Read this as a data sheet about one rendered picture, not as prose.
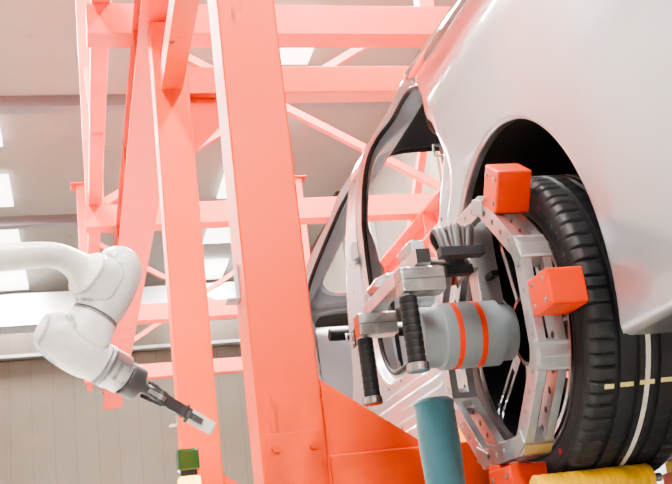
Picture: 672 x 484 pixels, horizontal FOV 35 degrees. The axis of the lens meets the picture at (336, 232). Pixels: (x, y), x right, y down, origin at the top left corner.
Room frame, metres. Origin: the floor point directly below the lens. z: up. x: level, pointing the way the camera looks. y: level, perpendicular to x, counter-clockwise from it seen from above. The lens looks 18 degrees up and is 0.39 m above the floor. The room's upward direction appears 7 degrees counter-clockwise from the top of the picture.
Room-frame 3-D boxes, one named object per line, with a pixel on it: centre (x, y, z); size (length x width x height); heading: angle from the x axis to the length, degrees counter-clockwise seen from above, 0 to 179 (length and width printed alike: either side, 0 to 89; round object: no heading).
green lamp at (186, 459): (2.00, 0.33, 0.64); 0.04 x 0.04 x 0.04; 15
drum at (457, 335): (2.20, -0.24, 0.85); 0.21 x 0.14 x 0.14; 105
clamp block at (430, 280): (2.00, -0.15, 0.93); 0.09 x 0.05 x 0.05; 105
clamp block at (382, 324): (2.33, -0.06, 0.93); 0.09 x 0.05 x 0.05; 105
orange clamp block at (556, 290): (1.91, -0.39, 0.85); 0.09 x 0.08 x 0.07; 15
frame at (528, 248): (2.22, -0.30, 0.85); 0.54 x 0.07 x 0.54; 15
